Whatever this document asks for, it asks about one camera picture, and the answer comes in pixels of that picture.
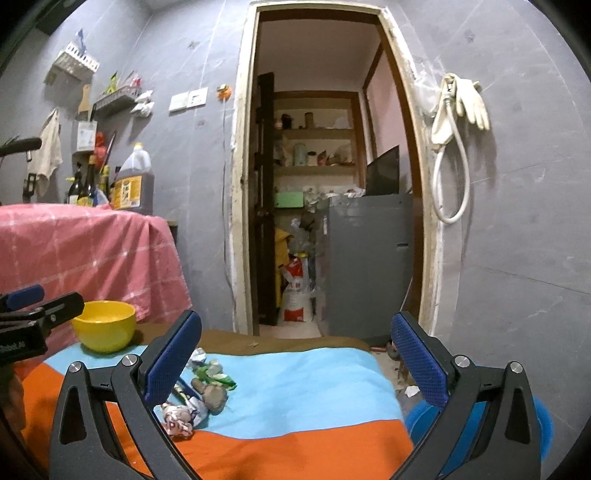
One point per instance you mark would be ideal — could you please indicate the wooden cutting board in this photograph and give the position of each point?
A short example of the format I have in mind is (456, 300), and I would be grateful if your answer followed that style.
(83, 104)

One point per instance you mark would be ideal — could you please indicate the wooden door frame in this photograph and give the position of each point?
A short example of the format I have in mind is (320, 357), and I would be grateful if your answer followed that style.
(242, 184)

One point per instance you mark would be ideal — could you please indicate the yellow bag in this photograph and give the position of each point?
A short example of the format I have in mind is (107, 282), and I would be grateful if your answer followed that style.
(282, 267)

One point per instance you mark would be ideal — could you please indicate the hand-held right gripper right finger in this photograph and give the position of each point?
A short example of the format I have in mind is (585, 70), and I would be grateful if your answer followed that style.
(418, 355)

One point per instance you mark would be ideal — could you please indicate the white wall switch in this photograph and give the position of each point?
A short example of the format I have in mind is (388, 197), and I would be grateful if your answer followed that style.
(188, 100)

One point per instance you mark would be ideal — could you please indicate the white wall basket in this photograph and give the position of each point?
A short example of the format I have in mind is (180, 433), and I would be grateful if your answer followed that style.
(69, 62)

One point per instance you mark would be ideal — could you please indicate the red white sack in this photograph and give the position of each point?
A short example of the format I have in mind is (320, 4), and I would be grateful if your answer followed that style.
(295, 300)

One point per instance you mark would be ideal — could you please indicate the green box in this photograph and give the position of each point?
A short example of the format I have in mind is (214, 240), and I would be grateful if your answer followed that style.
(289, 200)

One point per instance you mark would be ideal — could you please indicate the silver foil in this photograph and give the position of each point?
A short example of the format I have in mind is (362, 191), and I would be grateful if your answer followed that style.
(198, 356)

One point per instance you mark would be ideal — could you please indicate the wooden shelf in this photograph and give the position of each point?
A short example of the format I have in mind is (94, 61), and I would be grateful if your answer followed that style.
(318, 132)

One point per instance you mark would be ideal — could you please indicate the striped blanket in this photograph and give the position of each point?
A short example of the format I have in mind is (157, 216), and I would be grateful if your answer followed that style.
(300, 392)

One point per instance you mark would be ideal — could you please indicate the dark blue wrapper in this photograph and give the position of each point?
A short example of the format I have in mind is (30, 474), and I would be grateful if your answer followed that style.
(182, 391)

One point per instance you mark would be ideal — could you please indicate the red plastic bag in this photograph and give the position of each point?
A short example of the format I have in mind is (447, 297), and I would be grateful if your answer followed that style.
(100, 145)

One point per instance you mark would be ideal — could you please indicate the metal wall rack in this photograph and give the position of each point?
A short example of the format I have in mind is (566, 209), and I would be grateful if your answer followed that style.
(115, 102)

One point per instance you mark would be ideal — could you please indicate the black monitor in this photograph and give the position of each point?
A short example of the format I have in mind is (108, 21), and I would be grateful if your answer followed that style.
(383, 173)

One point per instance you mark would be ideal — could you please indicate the green canister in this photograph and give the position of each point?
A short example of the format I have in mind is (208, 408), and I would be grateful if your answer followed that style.
(300, 154)

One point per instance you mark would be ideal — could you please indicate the yellow bowl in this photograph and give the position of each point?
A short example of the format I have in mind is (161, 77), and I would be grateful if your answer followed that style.
(104, 332)

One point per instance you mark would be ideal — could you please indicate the white rag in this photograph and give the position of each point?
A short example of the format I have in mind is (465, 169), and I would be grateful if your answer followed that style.
(143, 105)

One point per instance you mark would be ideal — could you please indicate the green wrapper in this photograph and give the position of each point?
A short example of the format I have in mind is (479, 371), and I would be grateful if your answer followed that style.
(217, 377)

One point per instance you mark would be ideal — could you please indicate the yellow cap bottle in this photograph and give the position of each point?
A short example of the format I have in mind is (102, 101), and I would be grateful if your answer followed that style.
(105, 182)

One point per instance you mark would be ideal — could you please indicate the grey washing machine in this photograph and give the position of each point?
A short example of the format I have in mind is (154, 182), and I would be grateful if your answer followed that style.
(364, 267)

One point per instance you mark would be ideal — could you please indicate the cooking oil jug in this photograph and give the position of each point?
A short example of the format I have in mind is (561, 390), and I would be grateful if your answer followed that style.
(131, 189)

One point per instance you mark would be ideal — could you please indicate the hanging beige towel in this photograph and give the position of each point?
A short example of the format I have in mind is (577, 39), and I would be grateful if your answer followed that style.
(48, 152)

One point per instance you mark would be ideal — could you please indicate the blue plastic bucket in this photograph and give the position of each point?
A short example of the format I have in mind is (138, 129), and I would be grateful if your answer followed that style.
(418, 424)

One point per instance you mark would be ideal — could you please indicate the orange wall hook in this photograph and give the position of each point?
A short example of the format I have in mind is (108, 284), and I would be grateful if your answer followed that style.
(224, 91)

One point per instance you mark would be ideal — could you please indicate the pink checked cloth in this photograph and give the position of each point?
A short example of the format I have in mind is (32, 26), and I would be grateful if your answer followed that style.
(92, 249)

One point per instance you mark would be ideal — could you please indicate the white rubber gloves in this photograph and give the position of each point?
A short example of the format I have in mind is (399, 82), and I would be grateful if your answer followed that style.
(473, 104)

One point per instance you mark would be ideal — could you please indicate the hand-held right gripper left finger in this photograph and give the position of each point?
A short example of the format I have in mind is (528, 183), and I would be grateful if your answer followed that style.
(175, 353)

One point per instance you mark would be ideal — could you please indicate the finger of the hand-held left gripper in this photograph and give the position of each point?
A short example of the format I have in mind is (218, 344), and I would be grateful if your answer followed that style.
(60, 309)
(23, 297)

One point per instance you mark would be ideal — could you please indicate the white paper carton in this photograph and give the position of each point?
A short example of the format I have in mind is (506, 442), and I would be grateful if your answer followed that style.
(85, 136)

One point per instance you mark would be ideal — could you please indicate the dark wooden door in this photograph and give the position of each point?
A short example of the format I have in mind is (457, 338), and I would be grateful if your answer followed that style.
(263, 184)

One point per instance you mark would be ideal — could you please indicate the brown wrapper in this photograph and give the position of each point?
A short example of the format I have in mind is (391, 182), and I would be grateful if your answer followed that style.
(213, 397)

